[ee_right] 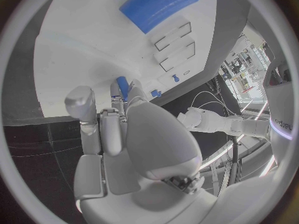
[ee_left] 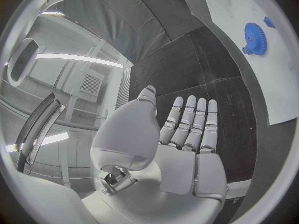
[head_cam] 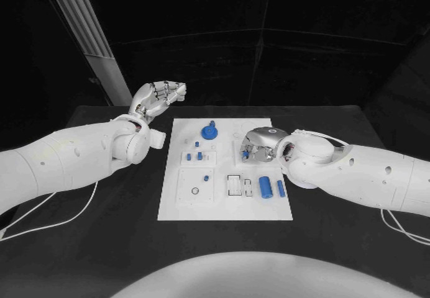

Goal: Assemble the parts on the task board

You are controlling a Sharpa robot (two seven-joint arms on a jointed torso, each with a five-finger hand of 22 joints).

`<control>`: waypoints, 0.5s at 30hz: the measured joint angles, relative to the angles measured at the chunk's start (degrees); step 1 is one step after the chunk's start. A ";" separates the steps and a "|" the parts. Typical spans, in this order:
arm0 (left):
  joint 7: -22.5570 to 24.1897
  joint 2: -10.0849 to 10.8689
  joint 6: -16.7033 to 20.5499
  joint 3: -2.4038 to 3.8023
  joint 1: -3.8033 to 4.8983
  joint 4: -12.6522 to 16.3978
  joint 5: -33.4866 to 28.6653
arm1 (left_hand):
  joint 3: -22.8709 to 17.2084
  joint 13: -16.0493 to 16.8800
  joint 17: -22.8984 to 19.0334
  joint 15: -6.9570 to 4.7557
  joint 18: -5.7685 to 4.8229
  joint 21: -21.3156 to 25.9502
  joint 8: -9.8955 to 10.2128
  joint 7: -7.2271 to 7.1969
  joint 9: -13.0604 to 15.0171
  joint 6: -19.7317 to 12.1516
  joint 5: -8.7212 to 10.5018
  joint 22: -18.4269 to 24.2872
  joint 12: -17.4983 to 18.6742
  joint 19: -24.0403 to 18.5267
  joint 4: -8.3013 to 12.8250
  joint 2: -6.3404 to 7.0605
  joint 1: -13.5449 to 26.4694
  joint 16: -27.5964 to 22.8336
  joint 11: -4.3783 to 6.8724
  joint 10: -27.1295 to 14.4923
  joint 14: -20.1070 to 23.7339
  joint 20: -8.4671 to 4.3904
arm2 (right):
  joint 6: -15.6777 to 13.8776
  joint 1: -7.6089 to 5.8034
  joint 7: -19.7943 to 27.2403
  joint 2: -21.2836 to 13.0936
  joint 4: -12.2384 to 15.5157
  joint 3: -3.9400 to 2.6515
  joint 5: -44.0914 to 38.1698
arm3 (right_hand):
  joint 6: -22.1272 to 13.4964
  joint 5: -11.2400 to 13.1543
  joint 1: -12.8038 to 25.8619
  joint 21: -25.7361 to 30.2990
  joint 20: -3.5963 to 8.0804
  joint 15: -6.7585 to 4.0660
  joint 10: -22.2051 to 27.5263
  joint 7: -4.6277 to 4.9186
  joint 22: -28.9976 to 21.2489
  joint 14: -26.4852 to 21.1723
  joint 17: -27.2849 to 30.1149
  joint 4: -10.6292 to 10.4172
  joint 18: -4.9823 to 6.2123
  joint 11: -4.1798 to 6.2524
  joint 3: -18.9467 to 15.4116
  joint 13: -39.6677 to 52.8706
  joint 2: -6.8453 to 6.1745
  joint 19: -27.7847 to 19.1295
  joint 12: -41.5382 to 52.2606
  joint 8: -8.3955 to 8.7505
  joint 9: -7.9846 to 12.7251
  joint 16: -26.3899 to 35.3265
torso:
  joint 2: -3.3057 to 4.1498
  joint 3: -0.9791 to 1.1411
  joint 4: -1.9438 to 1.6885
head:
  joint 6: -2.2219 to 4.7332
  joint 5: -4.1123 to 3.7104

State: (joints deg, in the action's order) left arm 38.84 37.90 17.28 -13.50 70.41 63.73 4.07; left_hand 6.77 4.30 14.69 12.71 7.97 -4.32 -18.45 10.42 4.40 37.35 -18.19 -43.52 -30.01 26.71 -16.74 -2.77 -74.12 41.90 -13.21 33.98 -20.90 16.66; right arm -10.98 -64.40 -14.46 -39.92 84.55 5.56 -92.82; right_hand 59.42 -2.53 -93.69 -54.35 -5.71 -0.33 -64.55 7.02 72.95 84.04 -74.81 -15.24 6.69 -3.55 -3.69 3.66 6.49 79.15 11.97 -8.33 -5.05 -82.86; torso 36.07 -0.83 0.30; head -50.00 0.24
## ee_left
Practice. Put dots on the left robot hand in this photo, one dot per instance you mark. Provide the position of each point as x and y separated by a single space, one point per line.
177 171

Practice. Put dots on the white task board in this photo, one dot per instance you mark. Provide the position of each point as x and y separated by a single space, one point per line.
275 78

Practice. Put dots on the small blue gear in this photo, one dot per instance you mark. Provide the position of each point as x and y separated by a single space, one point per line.
246 50

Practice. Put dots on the blue peg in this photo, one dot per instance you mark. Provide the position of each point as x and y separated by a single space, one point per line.
268 22

